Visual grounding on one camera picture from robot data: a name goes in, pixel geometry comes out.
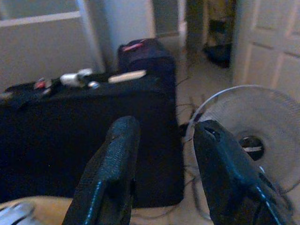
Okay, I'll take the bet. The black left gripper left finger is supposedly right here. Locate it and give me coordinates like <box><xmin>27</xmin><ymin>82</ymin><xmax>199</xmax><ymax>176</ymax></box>
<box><xmin>62</xmin><ymin>115</ymin><xmax>141</xmax><ymax>225</ymax></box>

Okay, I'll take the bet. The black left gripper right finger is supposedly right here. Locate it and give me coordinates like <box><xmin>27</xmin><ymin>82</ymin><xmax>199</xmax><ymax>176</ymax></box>
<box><xmin>193</xmin><ymin>120</ymin><xmax>293</xmax><ymax>225</ymax></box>

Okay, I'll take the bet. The large black suitcase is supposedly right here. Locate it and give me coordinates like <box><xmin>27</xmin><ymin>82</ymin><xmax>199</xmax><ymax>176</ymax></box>
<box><xmin>0</xmin><ymin>70</ymin><xmax>186</xmax><ymax>209</ymax></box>

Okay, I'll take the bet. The grey floor fan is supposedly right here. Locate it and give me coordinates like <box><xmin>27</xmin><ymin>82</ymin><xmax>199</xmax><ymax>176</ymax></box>
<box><xmin>185</xmin><ymin>84</ymin><xmax>300</xmax><ymax>195</ymax></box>

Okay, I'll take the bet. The yellow cartoon bear blanket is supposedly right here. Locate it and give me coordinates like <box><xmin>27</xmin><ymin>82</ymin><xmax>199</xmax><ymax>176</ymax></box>
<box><xmin>0</xmin><ymin>195</ymin><xmax>75</xmax><ymax>225</ymax></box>

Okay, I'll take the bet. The white remote control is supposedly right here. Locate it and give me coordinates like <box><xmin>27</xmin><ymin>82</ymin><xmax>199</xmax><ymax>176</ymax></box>
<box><xmin>107</xmin><ymin>69</ymin><xmax>147</xmax><ymax>84</ymax></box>

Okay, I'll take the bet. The white hair dryer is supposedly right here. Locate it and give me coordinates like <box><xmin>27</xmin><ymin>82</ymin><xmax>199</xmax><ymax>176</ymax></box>
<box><xmin>60</xmin><ymin>67</ymin><xmax>101</xmax><ymax>90</ymax></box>

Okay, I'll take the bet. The small red item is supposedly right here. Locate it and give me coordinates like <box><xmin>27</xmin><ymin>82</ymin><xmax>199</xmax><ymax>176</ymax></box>
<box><xmin>32</xmin><ymin>78</ymin><xmax>52</xmax><ymax>91</ymax></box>

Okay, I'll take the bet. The dark purple suitcase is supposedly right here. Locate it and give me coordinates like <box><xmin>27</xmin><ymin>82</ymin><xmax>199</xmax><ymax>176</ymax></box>
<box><xmin>117</xmin><ymin>38</ymin><xmax>178</xmax><ymax>99</ymax></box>

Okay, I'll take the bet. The black hallway bin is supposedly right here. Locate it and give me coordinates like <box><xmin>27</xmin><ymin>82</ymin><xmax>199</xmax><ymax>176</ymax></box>
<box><xmin>202</xmin><ymin>42</ymin><xmax>233</xmax><ymax>69</ymax></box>

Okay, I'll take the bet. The pink luggage tag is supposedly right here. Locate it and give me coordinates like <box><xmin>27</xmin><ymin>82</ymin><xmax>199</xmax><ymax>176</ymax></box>
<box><xmin>122</xmin><ymin>42</ymin><xmax>146</xmax><ymax>53</ymax></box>

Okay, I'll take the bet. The beige sliding wardrobe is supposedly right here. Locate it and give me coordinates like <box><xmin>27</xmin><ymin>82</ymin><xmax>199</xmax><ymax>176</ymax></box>
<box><xmin>0</xmin><ymin>0</ymin><xmax>104</xmax><ymax>85</ymax></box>

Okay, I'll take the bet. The white panel door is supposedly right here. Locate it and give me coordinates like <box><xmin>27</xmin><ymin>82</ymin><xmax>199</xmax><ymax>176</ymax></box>
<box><xmin>232</xmin><ymin>0</ymin><xmax>300</xmax><ymax>94</ymax></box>

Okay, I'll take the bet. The white column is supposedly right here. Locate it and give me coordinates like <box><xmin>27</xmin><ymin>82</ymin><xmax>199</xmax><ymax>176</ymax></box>
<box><xmin>90</xmin><ymin>0</ymin><xmax>157</xmax><ymax>71</ymax></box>

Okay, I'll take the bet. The dark hallway shelf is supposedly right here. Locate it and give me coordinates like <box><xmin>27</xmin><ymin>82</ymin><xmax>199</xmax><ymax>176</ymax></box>
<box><xmin>203</xmin><ymin>0</ymin><xmax>237</xmax><ymax>47</ymax></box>

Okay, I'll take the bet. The thin black floor cable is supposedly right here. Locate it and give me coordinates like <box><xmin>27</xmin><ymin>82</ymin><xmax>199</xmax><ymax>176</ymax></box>
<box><xmin>176</xmin><ymin>76</ymin><xmax>207</xmax><ymax>111</ymax></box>

